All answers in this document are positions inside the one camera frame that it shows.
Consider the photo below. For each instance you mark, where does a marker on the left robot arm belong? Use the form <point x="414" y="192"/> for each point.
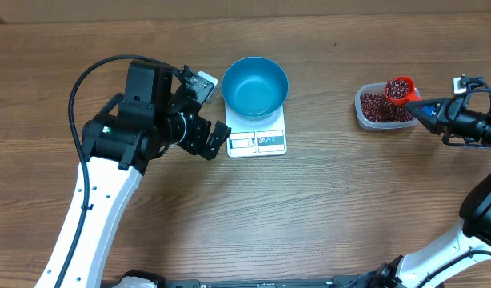
<point x="158" y="109"/>

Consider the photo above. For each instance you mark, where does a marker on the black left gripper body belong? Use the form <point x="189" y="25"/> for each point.
<point x="194" y="134"/>

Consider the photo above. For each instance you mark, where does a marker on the white kitchen scale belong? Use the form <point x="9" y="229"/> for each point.
<point x="256" y="138"/>

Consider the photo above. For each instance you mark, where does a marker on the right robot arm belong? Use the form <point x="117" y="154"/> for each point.
<point x="468" y="242"/>

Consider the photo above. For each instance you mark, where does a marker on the red beans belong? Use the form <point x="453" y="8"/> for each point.
<point x="374" y="107"/>

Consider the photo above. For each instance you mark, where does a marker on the blue bowl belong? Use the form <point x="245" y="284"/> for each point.
<point x="255" y="87"/>

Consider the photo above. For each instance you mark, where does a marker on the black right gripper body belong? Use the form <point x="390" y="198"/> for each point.
<point x="473" y="125"/>

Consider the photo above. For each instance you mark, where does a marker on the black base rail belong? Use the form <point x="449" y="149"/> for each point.
<point x="265" y="282"/>

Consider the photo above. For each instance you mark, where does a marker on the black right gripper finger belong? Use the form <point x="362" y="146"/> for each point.
<point x="432" y="106"/>
<point x="435" y="124"/>

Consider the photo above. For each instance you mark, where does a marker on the red measuring scoop blue handle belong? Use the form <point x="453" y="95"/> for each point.
<point x="400" y="94"/>

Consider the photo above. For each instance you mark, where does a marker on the clear plastic container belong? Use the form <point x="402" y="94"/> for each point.
<point x="364" y="123"/>

